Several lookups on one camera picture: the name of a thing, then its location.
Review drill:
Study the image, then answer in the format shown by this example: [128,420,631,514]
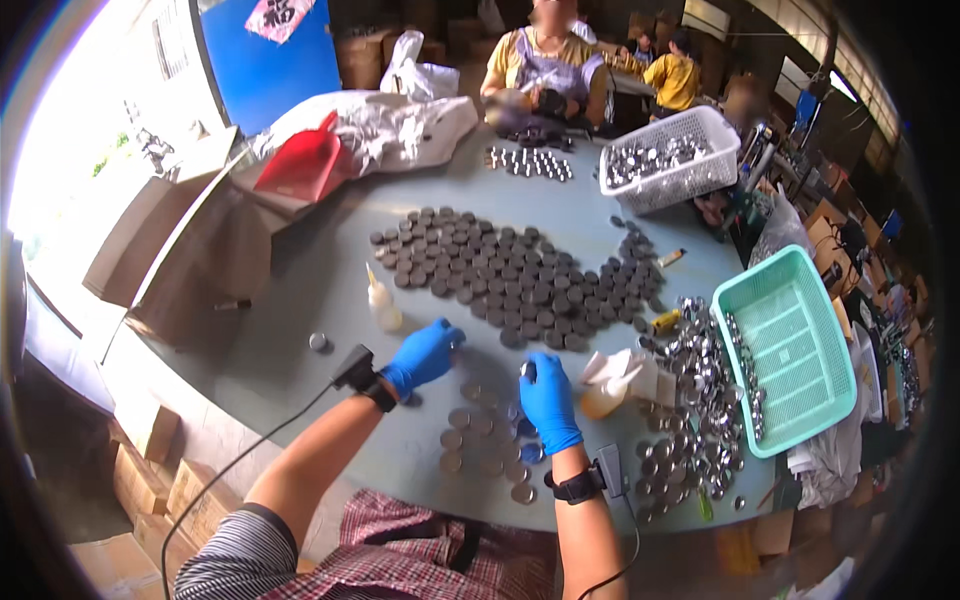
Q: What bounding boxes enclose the person's left hand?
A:
[380,318,468,401]

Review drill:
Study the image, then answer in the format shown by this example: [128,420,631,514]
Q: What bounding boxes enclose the person's right hand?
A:
[519,352,585,457]

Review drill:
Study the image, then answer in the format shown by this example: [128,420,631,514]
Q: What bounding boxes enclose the clear glue squeeze bottle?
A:
[365,261,405,333]

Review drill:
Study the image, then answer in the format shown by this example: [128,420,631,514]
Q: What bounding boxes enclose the group of dark grey lids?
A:
[368,206,669,354]

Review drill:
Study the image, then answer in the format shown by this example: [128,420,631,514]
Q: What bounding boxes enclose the black wrist band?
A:
[331,344,399,414]
[543,443,628,506]

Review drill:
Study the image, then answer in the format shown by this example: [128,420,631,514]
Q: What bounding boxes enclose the group of flat metal discs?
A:
[438,378,546,507]

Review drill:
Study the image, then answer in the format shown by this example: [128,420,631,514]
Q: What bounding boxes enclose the amber glue squeeze bottle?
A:
[579,364,646,422]

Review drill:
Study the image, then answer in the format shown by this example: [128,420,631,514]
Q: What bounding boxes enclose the rows of small silver caps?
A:
[484,145,576,184]

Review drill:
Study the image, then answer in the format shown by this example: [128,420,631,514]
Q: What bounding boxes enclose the crumpled white paper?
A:
[580,348,681,408]

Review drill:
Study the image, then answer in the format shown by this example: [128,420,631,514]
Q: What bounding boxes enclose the large white plastic bag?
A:
[249,90,480,180]

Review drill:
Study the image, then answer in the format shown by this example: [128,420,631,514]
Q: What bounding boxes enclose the cluster of black lids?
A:
[504,126,577,153]

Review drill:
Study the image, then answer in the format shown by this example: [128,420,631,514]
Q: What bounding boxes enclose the red plastic scoop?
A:
[252,110,355,204]

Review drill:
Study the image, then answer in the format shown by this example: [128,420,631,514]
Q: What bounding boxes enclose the person's body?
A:
[173,489,561,600]

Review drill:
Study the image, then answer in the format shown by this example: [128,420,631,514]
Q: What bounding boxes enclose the pile of shiny silver lids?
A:
[632,295,768,524]

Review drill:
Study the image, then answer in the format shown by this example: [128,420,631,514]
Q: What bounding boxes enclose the knotted white plastic bag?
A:
[379,30,461,104]

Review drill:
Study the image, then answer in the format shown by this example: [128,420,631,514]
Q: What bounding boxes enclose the open brown cardboard box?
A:
[81,126,301,355]

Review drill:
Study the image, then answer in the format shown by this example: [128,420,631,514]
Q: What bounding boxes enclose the heap of silver caps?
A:
[604,133,712,190]

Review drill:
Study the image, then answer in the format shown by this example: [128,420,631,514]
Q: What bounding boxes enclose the brown cartons by door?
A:
[334,27,449,93]

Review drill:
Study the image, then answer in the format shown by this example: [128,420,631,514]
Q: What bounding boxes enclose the white plastic basket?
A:
[597,105,743,218]

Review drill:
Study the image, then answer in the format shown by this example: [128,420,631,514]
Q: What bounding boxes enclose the blue door panel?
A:
[195,0,343,138]

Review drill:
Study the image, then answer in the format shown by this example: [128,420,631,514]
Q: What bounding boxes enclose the metal press machine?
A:
[714,123,783,245]

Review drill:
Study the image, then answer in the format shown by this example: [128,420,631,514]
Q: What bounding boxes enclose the stack of cardboard cartons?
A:
[69,403,245,600]

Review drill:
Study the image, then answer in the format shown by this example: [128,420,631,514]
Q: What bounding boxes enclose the teal plastic basket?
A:
[710,243,859,460]

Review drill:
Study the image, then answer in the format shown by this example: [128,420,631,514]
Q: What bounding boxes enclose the clear plastic bag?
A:
[748,186,816,270]

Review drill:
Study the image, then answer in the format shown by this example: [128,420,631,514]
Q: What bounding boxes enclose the red paper sign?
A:
[244,0,317,45]

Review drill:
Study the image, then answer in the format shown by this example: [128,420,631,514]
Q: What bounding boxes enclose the white cloth heap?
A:
[786,417,875,513]

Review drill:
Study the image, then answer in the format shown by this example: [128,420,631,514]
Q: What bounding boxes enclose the black wrist band cable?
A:
[576,495,642,600]
[159,379,336,600]

